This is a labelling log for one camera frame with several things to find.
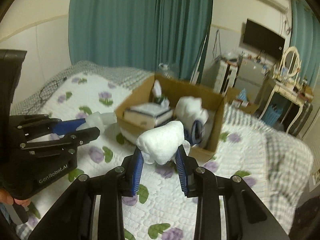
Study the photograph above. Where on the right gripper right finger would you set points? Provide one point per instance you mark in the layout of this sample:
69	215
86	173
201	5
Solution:
246	216

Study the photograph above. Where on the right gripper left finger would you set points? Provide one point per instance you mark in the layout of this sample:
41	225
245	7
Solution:
72	215

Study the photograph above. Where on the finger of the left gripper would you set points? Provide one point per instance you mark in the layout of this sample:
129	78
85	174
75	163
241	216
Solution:
70	141
28	127

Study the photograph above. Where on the white plastic tube connector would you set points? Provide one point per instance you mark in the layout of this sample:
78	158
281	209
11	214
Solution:
98	120

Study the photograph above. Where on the dark tissue pack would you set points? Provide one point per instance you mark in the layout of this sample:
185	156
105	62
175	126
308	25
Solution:
148	115

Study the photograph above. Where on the white cotton ball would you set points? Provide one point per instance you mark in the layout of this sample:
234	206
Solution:
159	145

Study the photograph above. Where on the person left hand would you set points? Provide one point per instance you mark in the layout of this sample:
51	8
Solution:
6	198

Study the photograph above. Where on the white floral quilt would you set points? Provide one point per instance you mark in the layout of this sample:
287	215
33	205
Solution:
160	209

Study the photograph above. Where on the grey checked bedsheet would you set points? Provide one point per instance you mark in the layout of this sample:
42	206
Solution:
289	161

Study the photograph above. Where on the blue waste basket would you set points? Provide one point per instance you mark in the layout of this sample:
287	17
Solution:
272	114

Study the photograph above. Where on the clear water jug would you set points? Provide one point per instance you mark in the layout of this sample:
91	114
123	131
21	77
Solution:
170	71

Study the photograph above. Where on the brown floor cardboard box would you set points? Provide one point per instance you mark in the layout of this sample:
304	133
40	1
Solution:
240	99

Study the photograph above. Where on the white dressing table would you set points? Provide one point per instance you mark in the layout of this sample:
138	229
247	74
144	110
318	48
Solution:
295	110

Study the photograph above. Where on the grey mini fridge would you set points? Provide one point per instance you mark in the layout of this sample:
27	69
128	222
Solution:
250	77

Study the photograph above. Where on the white drawer cabinet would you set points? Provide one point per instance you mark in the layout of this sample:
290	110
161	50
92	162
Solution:
224	76

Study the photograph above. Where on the teal left curtain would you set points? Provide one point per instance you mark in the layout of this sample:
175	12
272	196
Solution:
141	33

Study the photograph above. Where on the teal curtain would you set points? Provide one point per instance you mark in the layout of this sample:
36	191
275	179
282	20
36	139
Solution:
141	33
305	37

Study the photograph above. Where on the white oval vanity mirror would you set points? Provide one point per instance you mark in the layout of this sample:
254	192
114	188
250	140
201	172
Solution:
290	62

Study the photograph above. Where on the teal right curtain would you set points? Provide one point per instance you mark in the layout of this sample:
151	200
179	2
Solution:
305	37

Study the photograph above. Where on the black wall television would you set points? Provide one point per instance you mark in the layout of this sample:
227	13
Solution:
264	39

